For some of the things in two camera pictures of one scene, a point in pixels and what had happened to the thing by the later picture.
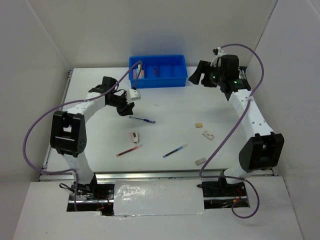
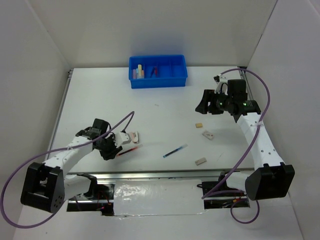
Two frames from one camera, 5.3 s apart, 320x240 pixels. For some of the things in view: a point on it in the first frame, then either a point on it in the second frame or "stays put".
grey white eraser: x=200 y=161 stays put
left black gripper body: x=121 y=103 to x=108 y=148
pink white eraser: x=134 y=136 stays put
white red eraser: x=208 y=135 stays put
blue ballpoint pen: x=144 y=119 to x=153 y=71
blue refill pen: x=178 y=148 stays put
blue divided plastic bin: x=160 y=71 stays put
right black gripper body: x=211 y=76 to x=218 y=102
